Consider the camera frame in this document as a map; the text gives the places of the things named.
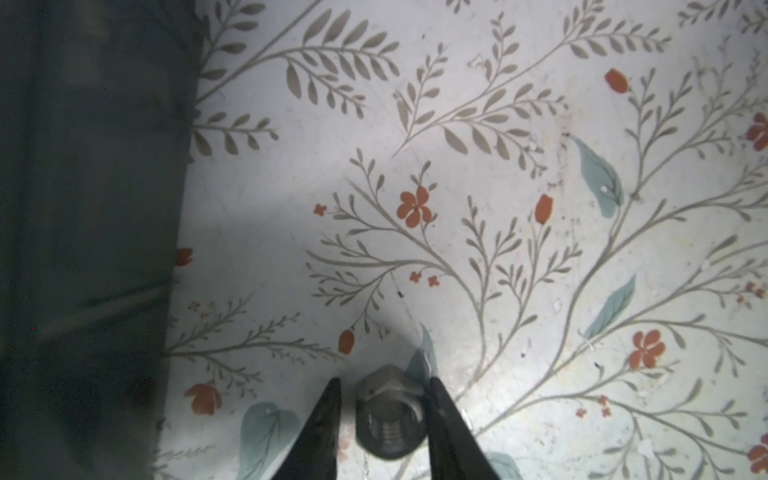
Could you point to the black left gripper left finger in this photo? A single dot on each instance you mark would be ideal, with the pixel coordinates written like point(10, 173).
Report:
point(314, 454)

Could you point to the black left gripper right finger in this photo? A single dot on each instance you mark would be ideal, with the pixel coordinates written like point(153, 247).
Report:
point(453, 452)

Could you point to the green transparent organizer box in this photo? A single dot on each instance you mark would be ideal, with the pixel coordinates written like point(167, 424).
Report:
point(97, 103)

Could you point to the silver hex nut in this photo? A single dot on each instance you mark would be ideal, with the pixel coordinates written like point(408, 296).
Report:
point(390, 419)

